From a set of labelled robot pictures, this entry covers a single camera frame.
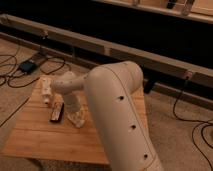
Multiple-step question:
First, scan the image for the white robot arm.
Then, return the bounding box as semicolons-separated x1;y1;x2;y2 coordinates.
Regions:
51;61;164;171

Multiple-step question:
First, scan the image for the black remote control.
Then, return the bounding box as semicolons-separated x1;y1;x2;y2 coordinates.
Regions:
50;102;64;122

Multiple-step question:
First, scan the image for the white plastic bottle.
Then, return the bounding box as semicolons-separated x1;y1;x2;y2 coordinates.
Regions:
41;77;52;104

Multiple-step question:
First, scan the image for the black power adapter box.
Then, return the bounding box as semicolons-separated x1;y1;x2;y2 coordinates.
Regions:
18;60;37;74

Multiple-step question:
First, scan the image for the black floor cable left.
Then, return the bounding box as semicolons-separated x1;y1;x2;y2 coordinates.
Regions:
0;46;72;89

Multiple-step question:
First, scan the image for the black floor cable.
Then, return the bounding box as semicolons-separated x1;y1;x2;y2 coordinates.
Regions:
171;75;213;162
0;46;72;89

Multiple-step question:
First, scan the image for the black floor cable right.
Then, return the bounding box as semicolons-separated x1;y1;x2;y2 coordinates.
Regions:
171;75;213;162

